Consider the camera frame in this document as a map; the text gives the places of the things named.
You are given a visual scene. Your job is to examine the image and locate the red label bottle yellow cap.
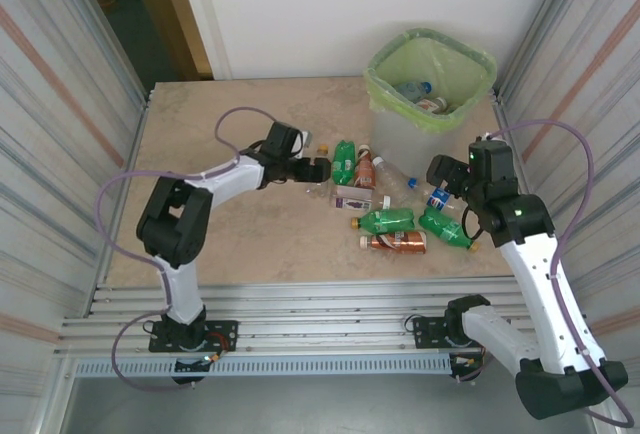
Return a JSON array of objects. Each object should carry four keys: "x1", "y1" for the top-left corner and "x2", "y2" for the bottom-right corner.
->
[{"x1": 305, "y1": 143, "x2": 332, "y2": 201}]

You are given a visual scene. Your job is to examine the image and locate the purple label bottle white cap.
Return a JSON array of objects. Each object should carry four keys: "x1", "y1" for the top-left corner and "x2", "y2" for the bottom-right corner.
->
[{"x1": 328, "y1": 184, "x2": 391, "y2": 213}]

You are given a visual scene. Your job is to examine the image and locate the pink label bottle white cap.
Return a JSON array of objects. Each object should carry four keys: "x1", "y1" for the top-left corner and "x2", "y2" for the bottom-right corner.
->
[{"x1": 416, "y1": 96, "x2": 450, "y2": 115}]

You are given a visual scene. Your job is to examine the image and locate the green soda bottle yellow cap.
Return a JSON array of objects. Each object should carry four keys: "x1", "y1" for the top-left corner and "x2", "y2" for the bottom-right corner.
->
[
  {"x1": 417, "y1": 205, "x2": 482, "y2": 254},
  {"x1": 349, "y1": 206, "x2": 416, "y2": 234}
]

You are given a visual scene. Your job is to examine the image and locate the copper brown bottle tan cap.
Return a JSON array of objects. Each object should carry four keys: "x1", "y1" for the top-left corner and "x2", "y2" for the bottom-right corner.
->
[{"x1": 358, "y1": 227, "x2": 429, "y2": 254}]

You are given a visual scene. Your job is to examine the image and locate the crushed bottle blue label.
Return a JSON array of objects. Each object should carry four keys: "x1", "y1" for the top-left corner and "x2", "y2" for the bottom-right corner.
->
[{"x1": 396, "y1": 80, "x2": 434, "y2": 103}]

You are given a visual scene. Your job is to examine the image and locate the translucent grey waste bin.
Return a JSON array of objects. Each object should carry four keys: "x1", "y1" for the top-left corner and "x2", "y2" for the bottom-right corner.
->
[{"x1": 370, "y1": 103, "x2": 469, "y2": 179}]

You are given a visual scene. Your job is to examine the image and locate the green-lined trash bin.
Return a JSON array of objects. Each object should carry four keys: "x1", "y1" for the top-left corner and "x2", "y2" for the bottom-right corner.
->
[{"x1": 363, "y1": 27, "x2": 499, "y2": 136}]

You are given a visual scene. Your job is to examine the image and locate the Pepsi bottle blue cap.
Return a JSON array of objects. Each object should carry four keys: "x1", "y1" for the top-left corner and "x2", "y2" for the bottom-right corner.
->
[{"x1": 405, "y1": 178, "x2": 464, "y2": 215}]

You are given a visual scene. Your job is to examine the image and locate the clear bottle white cap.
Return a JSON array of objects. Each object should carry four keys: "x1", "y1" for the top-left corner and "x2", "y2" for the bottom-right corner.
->
[{"x1": 371, "y1": 155, "x2": 419, "y2": 205}]

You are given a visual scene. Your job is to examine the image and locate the corrugated metal side panel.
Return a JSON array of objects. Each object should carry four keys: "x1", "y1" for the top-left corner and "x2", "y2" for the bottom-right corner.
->
[
  {"x1": 492, "y1": 0, "x2": 640, "y2": 434},
  {"x1": 0, "y1": 0, "x2": 151, "y2": 434}
]

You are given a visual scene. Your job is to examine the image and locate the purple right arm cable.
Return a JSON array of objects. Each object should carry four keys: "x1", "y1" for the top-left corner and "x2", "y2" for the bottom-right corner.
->
[{"x1": 487, "y1": 120, "x2": 636, "y2": 428}]

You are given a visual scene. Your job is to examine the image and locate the aluminium rail frame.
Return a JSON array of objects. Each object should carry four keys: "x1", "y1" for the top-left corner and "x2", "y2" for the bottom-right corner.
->
[{"x1": 57, "y1": 276, "x2": 599, "y2": 355}]

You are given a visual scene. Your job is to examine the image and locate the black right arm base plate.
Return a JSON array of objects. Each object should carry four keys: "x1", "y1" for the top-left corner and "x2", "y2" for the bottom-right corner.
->
[{"x1": 413, "y1": 314, "x2": 503, "y2": 351}]

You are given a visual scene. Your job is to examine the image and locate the red black base wires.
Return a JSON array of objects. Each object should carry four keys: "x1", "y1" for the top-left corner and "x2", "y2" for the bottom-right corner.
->
[
  {"x1": 204, "y1": 331, "x2": 230, "y2": 363},
  {"x1": 449, "y1": 336, "x2": 489, "y2": 370}
]

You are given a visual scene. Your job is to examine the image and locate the wooden door frame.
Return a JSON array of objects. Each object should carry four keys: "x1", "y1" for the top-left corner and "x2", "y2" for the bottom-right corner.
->
[{"x1": 130, "y1": 0, "x2": 215, "y2": 81}]

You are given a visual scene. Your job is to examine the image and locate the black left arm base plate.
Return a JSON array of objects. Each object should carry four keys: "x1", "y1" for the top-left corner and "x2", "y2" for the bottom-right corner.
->
[{"x1": 149, "y1": 320, "x2": 239, "y2": 355}]

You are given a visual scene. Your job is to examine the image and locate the grey slotted cable duct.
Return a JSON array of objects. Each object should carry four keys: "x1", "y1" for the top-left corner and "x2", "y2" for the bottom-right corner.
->
[{"x1": 74, "y1": 353, "x2": 454, "y2": 379}]

